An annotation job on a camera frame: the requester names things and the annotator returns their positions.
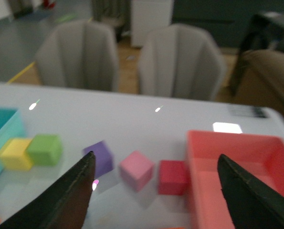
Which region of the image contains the pink foam block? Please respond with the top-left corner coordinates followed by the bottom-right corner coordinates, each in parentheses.
top-left (119, 151), bottom-right (155, 192)

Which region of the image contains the left beige chair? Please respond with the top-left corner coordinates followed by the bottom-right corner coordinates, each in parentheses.
top-left (35, 20), bottom-right (119, 92)

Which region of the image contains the dark grey counter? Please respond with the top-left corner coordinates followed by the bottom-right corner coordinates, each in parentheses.
top-left (172, 0), bottom-right (284, 48)

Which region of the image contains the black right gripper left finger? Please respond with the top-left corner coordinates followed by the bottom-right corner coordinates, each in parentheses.
top-left (0, 151), bottom-right (95, 229)

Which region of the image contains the beige chair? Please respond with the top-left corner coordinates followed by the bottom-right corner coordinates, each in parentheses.
top-left (35, 20), bottom-right (119, 92)
top-left (137, 24), bottom-right (227, 101)

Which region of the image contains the crimson foam block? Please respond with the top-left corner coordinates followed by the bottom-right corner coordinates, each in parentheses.
top-left (158, 160), bottom-right (188, 196)

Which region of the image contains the white drawer cabinet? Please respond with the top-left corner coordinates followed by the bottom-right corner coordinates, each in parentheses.
top-left (130, 0), bottom-right (174, 48)

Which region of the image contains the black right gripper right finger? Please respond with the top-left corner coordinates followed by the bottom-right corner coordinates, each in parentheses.
top-left (217, 154), bottom-right (284, 229)

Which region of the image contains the black appliance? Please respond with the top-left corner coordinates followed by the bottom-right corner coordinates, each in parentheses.
top-left (239, 11), bottom-right (284, 54)

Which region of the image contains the salmon plastic bin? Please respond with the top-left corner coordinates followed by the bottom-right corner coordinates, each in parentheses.
top-left (186, 131), bottom-right (284, 229)

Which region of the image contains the grey curtain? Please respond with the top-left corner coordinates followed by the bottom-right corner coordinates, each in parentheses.
top-left (90, 0), bottom-right (131, 42)

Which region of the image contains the right beige chair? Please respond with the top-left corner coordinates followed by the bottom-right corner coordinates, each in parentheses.
top-left (137, 24), bottom-right (227, 101)

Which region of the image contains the purple foam block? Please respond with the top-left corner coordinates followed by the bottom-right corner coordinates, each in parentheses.
top-left (83, 141), bottom-right (114, 178)

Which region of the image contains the yellow foam block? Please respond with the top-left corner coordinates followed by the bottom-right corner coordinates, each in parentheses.
top-left (0, 138), bottom-right (34, 171)

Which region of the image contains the green foam block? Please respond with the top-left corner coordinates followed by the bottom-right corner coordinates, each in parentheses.
top-left (27, 134), bottom-right (63, 166)

